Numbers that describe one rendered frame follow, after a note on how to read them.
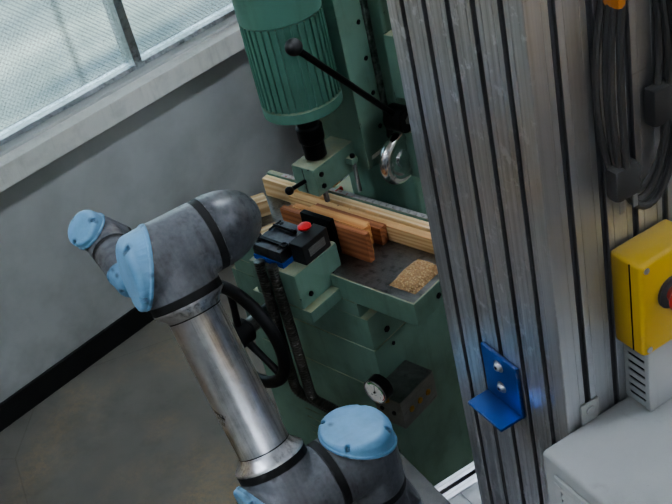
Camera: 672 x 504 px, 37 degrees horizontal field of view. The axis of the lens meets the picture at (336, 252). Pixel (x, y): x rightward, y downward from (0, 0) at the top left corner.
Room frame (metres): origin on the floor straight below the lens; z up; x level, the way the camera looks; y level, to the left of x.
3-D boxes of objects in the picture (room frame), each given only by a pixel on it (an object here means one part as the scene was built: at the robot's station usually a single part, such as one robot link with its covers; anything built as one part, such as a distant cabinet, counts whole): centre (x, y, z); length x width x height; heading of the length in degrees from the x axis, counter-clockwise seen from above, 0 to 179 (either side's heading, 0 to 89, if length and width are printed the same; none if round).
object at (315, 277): (1.82, 0.09, 0.91); 0.15 x 0.14 x 0.09; 40
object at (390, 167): (1.99, -0.19, 1.02); 0.12 x 0.03 x 0.12; 130
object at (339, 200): (1.96, -0.07, 0.92); 0.60 x 0.02 x 0.05; 40
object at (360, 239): (1.89, 0.01, 0.94); 0.26 x 0.01 x 0.07; 40
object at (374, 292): (1.88, 0.03, 0.87); 0.61 x 0.30 x 0.06; 40
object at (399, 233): (1.87, -0.12, 0.92); 0.57 x 0.02 x 0.04; 40
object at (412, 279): (1.70, -0.15, 0.91); 0.10 x 0.07 x 0.02; 130
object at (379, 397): (1.66, -0.02, 0.65); 0.06 x 0.04 x 0.08; 40
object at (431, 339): (2.08, -0.10, 0.35); 0.58 x 0.45 x 0.71; 130
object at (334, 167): (2.01, -0.03, 1.03); 0.14 x 0.07 x 0.09; 130
